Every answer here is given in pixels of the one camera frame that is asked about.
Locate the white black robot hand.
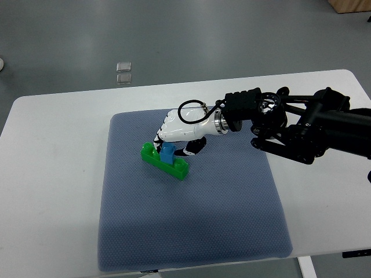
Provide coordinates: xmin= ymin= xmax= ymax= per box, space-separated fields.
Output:
xmin=153 ymin=108 xmax=228 ymax=156

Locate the blue toy block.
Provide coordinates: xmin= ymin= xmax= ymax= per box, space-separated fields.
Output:
xmin=159 ymin=142 xmax=176 ymax=164

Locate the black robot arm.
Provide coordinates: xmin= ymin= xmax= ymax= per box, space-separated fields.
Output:
xmin=216 ymin=87 xmax=370 ymax=164

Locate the green four-stud toy block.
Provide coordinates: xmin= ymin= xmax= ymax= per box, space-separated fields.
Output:
xmin=140 ymin=142 xmax=189 ymax=180

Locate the upper metal floor plate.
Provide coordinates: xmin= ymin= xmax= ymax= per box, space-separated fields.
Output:
xmin=116 ymin=62 xmax=132 ymax=72

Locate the blue-grey textured mat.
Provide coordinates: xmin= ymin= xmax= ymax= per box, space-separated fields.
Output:
xmin=98 ymin=110 xmax=292 ymax=272

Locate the white table leg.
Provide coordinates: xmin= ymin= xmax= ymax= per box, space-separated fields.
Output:
xmin=297 ymin=256 xmax=317 ymax=278

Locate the white shoe tip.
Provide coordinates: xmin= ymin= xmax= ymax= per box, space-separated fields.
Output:
xmin=0 ymin=58 xmax=4 ymax=71

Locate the wooden furniture corner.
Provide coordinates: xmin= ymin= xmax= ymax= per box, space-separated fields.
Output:
xmin=328 ymin=0 xmax=370 ymax=14

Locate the black table control panel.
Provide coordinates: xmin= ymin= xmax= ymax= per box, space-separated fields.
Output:
xmin=342 ymin=249 xmax=371 ymax=258

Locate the black cable loop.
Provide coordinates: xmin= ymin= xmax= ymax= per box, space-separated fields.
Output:
xmin=177 ymin=99 xmax=228 ymax=126

